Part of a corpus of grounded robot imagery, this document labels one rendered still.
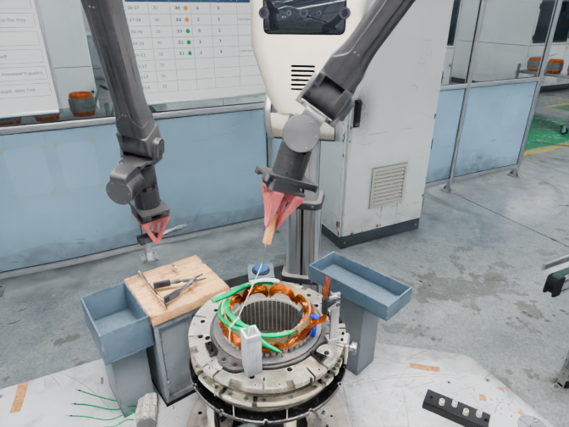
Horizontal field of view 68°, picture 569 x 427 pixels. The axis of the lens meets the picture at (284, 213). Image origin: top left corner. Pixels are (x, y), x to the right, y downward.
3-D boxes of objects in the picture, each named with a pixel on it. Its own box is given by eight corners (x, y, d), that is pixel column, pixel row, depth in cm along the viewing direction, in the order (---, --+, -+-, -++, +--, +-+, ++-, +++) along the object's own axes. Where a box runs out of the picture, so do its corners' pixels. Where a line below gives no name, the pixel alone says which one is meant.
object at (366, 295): (399, 372, 116) (412, 286, 104) (377, 395, 110) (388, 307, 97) (328, 329, 132) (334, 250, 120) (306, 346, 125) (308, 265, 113)
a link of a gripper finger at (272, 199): (296, 237, 76) (313, 188, 74) (261, 230, 73) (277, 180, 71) (283, 224, 82) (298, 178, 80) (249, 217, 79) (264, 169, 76)
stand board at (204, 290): (152, 327, 94) (151, 318, 93) (124, 286, 108) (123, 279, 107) (230, 294, 105) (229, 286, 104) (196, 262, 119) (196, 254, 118)
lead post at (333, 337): (339, 342, 83) (343, 293, 77) (328, 345, 82) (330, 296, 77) (335, 336, 84) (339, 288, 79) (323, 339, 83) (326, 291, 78)
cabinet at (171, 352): (167, 407, 106) (153, 326, 95) (141, 363, 120) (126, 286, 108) (234, 372, 117) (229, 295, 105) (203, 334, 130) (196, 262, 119)
